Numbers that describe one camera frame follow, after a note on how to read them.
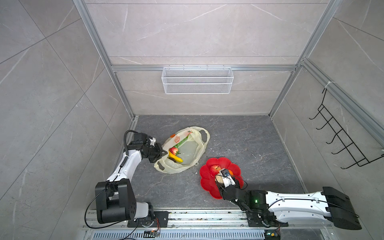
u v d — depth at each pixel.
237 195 0.56
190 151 0.98
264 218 0.64
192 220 0.75
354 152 0.61
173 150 0.94
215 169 0.86
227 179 0.66
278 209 0.52
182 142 1.01
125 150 0.59
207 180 0.86
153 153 0.73
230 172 0.85
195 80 1.01
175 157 0.94
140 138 0.69
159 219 0.73
